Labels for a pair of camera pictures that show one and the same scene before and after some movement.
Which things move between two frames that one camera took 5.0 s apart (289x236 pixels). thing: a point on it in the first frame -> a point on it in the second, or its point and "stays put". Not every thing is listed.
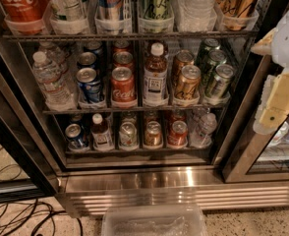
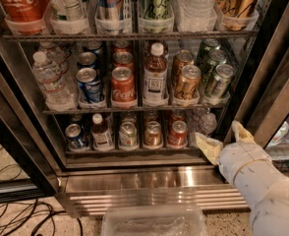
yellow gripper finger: [263, 46] -> [231, 157]
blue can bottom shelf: [73, 135] stays put
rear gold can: [182, 59] stays put
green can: [220, 83] stays put
